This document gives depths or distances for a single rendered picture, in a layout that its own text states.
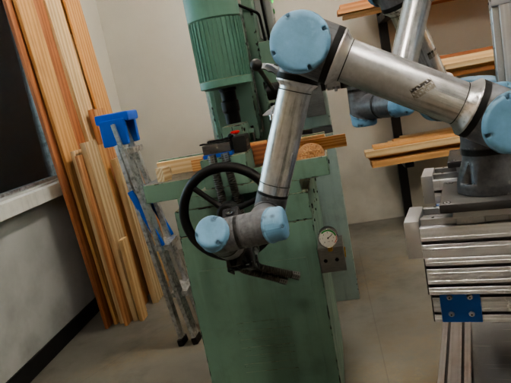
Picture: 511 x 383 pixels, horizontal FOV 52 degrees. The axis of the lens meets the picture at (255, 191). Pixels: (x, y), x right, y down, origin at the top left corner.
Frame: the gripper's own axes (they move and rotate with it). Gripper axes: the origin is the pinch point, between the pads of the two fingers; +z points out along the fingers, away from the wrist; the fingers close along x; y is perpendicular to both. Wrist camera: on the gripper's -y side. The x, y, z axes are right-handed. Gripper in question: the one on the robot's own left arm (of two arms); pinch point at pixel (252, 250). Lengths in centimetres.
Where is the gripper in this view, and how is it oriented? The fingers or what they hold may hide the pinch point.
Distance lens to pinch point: 143.6
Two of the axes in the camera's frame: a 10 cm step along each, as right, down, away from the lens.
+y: 1.5, 9.3, -3.2
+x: 9.6, -2.2, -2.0
